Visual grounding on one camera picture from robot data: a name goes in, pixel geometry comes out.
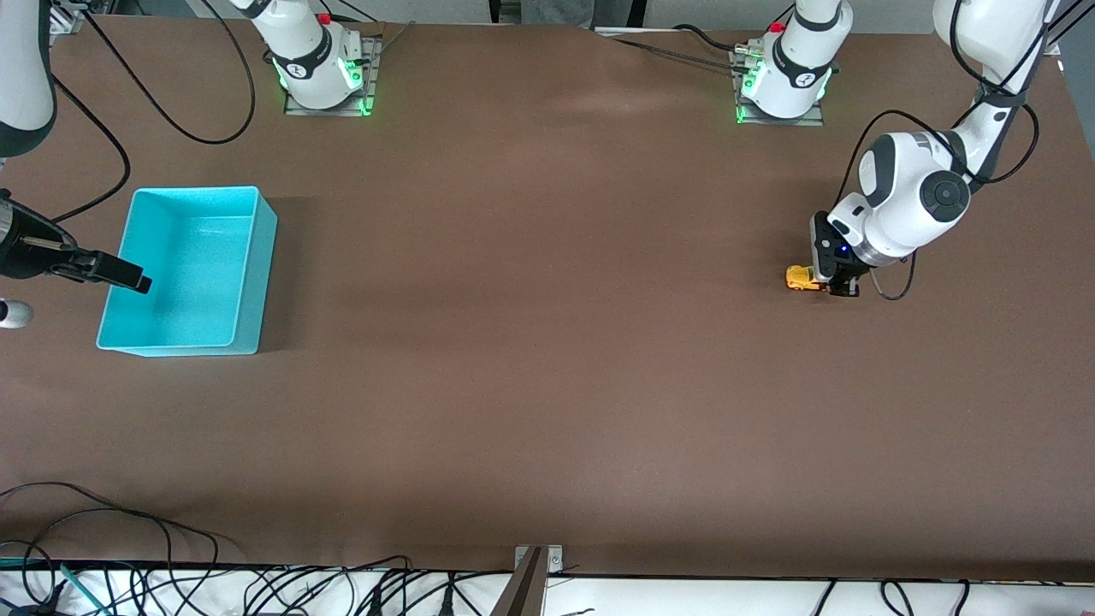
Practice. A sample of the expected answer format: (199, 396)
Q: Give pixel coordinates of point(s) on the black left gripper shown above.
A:
(849, 279)

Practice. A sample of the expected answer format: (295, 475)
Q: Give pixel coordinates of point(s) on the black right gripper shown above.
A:
(24, 257)

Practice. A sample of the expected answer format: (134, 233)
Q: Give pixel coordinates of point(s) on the yellow beetle toy car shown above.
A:
(800, 279)

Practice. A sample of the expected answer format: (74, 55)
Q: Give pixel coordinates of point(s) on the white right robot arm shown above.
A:
(299, 34)

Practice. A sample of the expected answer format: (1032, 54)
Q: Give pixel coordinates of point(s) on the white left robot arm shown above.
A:
(791, 90)

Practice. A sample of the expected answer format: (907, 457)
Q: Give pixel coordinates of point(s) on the turquoise plastic bin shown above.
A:
(180, 282)

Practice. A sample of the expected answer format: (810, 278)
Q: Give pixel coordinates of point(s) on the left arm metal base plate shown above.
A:
(813, 120)

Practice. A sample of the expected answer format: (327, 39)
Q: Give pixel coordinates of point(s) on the aluminium frame profile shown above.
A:
(68, 15)

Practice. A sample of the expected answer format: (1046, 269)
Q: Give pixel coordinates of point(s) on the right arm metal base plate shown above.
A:
(359, 107)

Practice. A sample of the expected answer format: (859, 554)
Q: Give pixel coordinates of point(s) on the small metal mounting bracket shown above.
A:
(554, 560)

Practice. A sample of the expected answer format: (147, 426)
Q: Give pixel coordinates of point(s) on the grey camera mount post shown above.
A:
(523, 595)

